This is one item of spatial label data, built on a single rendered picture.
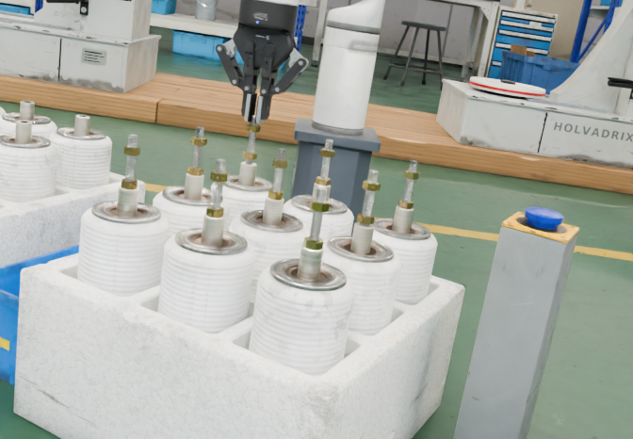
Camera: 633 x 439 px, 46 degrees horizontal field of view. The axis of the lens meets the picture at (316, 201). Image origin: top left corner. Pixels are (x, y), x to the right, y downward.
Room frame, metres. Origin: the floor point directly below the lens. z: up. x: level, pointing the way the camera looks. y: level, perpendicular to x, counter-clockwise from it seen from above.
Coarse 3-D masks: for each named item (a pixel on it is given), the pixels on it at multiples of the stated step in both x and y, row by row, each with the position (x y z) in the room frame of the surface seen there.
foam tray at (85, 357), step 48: (48, 288) 0.74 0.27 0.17; (96, 288) 0.74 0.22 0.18; (432, 288) 0.92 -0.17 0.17; (48, 336) 0.74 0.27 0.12; (96, 336) 0.70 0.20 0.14; (144, 336) 0.68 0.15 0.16; (192, 336) 0.66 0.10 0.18; (240, 336) 0.68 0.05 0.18; (384, 336) 0.73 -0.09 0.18; (432, 336) 0.83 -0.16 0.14; (48, 384) 0.73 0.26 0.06; (96, 384) 0.70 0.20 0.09; (144, 384) 0.67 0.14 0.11; (192, 384) 0.65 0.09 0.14; (240, 384) 0.62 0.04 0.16; (288, 384) 0.60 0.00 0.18; (336, 384) 0.61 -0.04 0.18; (384, 384) 0.71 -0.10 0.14; (432, 384) 0.87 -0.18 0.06; (96, 432) 0.70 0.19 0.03; (144, 432) 0.67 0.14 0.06; (192, 432) 0.64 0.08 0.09; (240, 432) 0.62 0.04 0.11; (288, 432) 0.60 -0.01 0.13; (336, 432) 0.61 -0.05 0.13; (384, 432) 0.73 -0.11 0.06
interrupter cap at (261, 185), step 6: (228, 180) 1.00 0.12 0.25; (234, 180) 1.01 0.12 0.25; (258, 180) 1.02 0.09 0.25; (264, 180) 1.03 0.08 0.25; (228, 186) 0.97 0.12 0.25; (234, 186) 0.97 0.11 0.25; (240, 186) 0.98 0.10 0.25; (258, 186) 1.01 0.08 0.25; (264, 186) 1.00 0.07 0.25; (270, 186) 1.00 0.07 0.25
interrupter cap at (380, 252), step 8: (328, 240) 0.80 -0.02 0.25; (336, 240) 0.80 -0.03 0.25; (344, 240) 0.81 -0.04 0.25; (328, 248) 0.78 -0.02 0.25; (336, 248) 0.78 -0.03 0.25; (344, 248) 0.78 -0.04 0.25; (376, 248) 0.80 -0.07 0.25; (384, 248) 0.80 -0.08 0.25; (344, 256) 0.76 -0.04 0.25; (352, 256) 0.75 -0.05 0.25; (360, 256) 0.76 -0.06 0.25; (368, 256) 0.76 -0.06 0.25; (376, 256) 0.77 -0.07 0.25; (384, 256) 0.77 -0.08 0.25; (392, 256) 0.78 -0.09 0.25
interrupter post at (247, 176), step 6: (240, 168) 1.00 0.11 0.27; (246, 168) 0.99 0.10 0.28; (252, 168) 0.99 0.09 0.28; (240, 174) 1.00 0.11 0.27; (246, 174) 0.99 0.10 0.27; (252, 174) 1.00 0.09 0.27; (240, 180) 1.00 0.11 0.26; (246, 180) 0.99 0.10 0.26; (252, 180) 1.00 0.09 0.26; (246, 186) 0.99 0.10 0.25; (252, 186) 1.00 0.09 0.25
